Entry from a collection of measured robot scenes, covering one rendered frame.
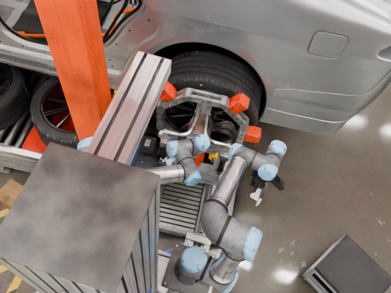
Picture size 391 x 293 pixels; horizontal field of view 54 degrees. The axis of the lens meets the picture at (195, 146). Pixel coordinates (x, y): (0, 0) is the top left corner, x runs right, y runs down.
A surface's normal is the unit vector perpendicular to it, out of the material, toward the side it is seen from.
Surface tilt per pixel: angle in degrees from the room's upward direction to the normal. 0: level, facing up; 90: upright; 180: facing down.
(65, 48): 90
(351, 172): 0
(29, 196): 0
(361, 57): 90
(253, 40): 90
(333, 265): 0
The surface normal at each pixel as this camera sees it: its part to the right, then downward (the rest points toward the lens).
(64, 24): -0.20, 0.83
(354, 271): 0.09, -0.51
